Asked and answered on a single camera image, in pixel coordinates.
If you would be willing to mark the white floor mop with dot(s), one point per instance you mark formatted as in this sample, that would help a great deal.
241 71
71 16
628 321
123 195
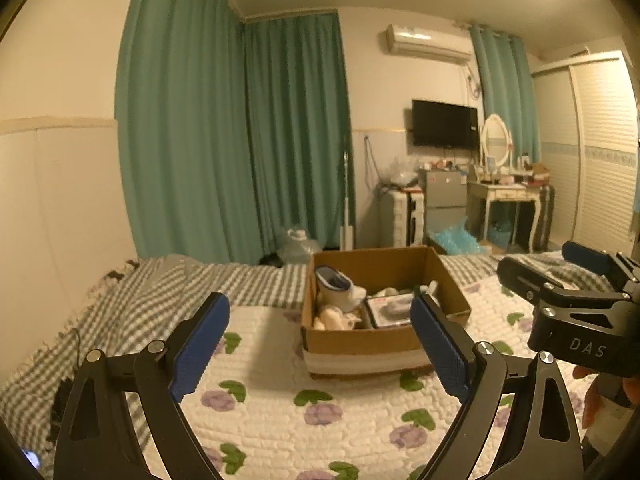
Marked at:
347 229

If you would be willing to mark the grey checked bed sheet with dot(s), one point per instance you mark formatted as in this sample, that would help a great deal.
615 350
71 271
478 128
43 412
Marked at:
108 323

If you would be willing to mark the white louvred wardrobe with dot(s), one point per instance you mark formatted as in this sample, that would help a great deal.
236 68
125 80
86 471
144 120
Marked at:
588 135

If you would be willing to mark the teal curtain left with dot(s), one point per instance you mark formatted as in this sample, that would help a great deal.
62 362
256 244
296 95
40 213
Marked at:
229 132

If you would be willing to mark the clear water jug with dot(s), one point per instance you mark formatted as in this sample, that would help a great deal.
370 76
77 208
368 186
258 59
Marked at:
297 247

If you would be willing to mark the white oval vanity mirror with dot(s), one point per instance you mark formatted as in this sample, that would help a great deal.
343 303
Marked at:
496 143

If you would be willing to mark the brown cardboard box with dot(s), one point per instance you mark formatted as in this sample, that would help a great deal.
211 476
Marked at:
356 309

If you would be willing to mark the teal curtain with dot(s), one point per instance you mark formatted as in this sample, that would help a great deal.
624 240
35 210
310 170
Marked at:
508 86
229 132

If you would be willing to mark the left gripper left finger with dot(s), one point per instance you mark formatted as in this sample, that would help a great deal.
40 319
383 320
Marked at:
97 439

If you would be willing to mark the white air conditioner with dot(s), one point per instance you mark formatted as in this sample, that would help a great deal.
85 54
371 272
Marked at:
416 41

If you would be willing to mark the blue plastic bag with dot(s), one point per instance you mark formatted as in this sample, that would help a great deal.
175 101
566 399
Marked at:
457 241

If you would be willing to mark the white suitcase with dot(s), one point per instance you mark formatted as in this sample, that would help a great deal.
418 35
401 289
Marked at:
401 212

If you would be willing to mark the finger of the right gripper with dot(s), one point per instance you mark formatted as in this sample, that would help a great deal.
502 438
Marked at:
620 271
535 287

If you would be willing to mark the white green pipe-cleaner flower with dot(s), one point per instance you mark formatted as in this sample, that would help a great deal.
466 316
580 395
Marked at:
425 292

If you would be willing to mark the white sock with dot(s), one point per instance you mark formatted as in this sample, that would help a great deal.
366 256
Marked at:
336 289

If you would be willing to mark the teal curtain right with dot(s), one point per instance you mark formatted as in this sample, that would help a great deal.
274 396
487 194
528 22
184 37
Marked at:
508 86

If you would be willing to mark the white dressing table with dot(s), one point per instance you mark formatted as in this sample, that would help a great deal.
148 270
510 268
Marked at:
507 197

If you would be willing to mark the black wall television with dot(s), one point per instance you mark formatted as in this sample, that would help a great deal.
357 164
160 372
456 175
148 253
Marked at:
444 125

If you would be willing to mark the floral white quilt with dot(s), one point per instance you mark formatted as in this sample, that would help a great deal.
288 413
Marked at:
259 414

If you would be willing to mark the silver mini fridge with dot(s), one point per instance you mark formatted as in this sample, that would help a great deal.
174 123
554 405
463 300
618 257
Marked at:
445 194

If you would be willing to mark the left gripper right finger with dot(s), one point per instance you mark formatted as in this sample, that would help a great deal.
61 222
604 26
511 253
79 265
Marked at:
541 437

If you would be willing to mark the black white packaged box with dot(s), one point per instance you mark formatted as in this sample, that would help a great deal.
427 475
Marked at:
380 319

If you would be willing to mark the cream lace cloth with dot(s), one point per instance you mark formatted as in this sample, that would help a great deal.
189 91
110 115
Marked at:
333 318

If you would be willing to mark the phone with lit screen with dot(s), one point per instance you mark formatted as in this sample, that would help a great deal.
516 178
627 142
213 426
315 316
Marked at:
32 458

